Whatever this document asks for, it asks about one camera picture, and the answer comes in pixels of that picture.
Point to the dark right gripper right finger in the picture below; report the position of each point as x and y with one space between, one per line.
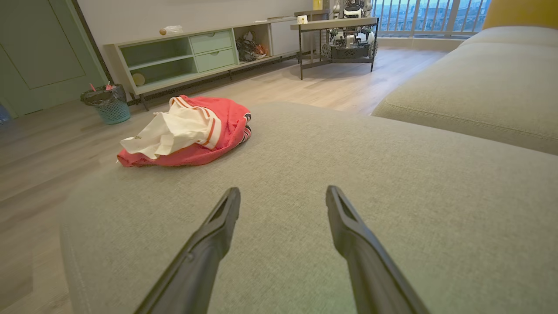
370 274

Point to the clear plastic bag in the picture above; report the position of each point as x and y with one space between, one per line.
175 29

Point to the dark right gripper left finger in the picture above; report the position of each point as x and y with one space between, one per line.
196 270

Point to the red and white jersey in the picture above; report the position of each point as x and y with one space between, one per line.
196 152

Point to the yellow sofa back cushion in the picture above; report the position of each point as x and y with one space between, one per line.
523 13

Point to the small yellow object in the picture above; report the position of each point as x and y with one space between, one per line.
317 4

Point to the tangled dark clutter pile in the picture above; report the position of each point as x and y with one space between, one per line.
249 48

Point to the white balcony railing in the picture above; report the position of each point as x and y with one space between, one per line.
455 17

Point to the green and beige TV cabinet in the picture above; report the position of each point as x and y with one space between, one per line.
285 39

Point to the teal bin with black liner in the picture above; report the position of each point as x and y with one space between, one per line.
113 111

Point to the dark door frame strip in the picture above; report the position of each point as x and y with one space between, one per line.
90 41

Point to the black frame beige top table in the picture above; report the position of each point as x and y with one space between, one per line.
331 22

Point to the wheeled robot under table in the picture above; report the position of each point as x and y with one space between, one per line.
348 51

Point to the green room door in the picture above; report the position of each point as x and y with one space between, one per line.
43 52

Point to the wide grey sofa seat cushion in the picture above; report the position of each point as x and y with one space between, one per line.
305 152

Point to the white cup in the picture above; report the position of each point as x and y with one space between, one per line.
302 19

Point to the round wooden disc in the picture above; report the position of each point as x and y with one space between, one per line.
138 79

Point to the green cabinet drawer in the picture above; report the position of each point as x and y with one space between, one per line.
216 60
211 42

